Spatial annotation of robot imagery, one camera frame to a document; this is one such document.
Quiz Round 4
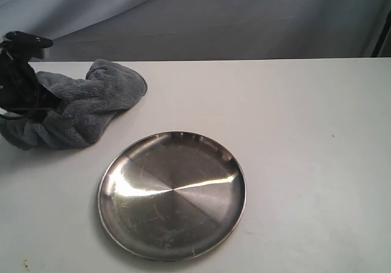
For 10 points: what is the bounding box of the round stainless steel plate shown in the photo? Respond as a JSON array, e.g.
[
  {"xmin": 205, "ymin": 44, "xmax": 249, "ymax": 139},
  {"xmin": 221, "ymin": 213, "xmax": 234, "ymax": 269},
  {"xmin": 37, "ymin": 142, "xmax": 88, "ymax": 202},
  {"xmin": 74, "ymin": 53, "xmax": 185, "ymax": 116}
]
[{"xmin": 97, "ymin": 131, "xmax": 246, "ymax": 261}]

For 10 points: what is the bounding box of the grey backdrop cloth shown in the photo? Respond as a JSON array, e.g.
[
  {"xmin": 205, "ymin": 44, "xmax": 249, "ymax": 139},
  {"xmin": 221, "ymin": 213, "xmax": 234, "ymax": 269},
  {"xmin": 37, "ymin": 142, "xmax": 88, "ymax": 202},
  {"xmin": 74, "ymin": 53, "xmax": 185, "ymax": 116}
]
[{"xmin": 1, "ymin": 0, "xmax": 390, "ymax": 61}]

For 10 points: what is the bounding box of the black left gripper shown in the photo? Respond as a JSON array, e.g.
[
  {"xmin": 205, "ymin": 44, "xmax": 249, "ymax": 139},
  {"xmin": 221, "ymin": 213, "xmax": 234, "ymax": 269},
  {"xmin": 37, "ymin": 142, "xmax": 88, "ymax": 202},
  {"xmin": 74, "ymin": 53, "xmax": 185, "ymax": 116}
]
[{"xmin": 1, "ymin": 31, "xmax": 61, "ymax": 122}]

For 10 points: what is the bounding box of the grey fluffy towel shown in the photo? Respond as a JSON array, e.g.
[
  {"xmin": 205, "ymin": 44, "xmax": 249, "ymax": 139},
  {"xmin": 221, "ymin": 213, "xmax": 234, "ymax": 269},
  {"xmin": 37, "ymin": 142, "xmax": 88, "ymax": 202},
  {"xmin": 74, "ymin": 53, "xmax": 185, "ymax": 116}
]
[{"xmin": 1, "ymin": 59, "xmax": 148, "ymax": 150}]

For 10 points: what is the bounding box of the black vertical stand pole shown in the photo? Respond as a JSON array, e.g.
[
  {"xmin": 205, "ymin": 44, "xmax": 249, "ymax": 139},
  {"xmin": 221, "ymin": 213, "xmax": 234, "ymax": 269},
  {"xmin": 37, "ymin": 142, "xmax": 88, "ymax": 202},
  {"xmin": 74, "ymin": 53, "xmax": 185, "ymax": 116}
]
[{"xmin": 370, "ymin": 11, "xmax": 391, "ymax": 57}]

